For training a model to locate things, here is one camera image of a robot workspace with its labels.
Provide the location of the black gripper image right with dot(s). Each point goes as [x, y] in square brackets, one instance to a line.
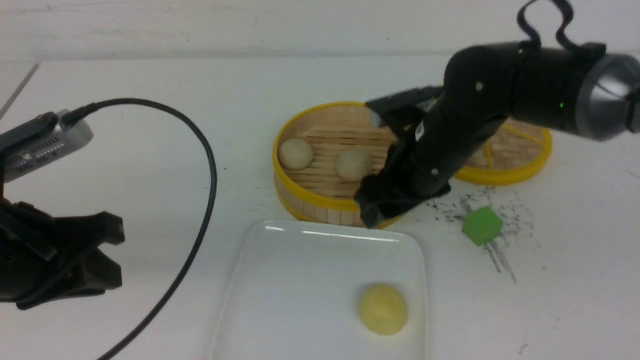
[419, 167]

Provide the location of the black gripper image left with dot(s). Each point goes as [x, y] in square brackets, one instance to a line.
[45, 259]

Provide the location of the beige steamed bun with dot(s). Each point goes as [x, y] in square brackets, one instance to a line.
[353, 165]
[295, 154]

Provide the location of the yellow steamed bun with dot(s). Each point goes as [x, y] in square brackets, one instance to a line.
[383, 309]

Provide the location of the white square plate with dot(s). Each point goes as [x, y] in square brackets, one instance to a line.
[295, 289]

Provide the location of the yellow rimmed bamboo steamer basket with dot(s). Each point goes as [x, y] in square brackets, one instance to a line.
[316, 193]

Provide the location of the green cube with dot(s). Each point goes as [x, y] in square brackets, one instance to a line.
[482, 226]

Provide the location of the yellow rimmed bamboo steamer lid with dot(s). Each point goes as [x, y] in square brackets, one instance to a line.
[516, 153]

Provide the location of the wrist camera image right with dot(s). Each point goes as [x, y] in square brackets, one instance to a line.
[401, 112]

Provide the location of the grey wrist camera image left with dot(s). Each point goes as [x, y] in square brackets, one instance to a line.
[39, 142]

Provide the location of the black cable image left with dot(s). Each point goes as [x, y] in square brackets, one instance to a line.
[151, 167]

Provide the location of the black cable image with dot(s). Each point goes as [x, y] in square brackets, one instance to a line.
[533, 29]
[151, 167]

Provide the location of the black cable image right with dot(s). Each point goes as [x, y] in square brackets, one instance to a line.
[533, 29]

